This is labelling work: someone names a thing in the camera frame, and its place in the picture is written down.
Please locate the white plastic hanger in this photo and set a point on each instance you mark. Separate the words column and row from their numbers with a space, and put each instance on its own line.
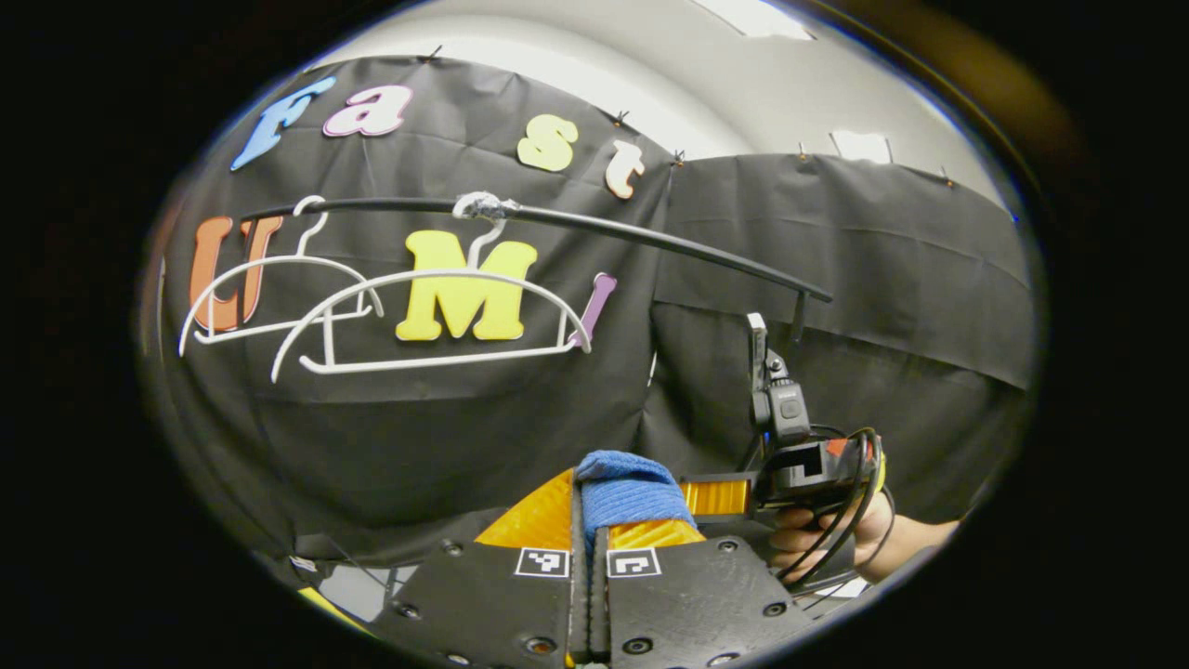
column 279, row 261
column 446, row 275

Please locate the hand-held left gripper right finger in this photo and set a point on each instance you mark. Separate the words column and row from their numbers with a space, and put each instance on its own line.
column 687, row 604

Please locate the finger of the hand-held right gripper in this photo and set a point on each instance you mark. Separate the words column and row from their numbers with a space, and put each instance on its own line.
column 715, row 497

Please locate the large ceiling light panel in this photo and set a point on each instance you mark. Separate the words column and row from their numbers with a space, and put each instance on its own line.
column 757, row 17

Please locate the small ceiling light panel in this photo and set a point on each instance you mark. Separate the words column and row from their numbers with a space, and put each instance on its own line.
column 859, row 146

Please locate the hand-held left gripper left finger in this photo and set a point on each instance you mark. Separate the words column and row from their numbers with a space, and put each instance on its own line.
column 483, row 604

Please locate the black clothes rail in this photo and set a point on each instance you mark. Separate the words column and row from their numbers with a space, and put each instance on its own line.
column 650, row 237

